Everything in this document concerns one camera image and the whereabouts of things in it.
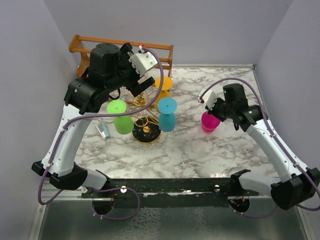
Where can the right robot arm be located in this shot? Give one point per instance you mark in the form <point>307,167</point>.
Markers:
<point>296,182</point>

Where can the orange plastic goblet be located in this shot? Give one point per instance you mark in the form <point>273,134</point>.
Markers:
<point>166,86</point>

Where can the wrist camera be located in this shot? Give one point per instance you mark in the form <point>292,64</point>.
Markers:
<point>143,61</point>
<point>209,99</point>

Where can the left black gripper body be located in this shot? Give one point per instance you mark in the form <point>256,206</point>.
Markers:
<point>128,76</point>

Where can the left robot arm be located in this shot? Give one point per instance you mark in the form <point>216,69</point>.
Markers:
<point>110,69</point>

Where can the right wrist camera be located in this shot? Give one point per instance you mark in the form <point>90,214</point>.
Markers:
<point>209,99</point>

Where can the green plastic goblet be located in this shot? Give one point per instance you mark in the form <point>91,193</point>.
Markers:
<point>123,124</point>

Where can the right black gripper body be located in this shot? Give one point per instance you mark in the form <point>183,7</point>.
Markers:
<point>220,110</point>

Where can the small blue white packet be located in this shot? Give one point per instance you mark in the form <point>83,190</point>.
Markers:
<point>103,130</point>

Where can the pink plastic goblet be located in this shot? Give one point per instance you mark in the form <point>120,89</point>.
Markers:
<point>209,123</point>

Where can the wooden dish rack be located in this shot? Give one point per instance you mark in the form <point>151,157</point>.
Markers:
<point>84,44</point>

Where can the blue plastic goblet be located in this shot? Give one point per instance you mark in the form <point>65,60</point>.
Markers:
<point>167,119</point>

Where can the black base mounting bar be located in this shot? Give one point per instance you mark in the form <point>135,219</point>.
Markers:
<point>169,192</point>

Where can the gold wire wine glass rack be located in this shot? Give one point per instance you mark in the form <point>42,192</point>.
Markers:
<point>146,129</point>

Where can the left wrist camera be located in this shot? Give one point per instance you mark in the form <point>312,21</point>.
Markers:
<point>143,61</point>

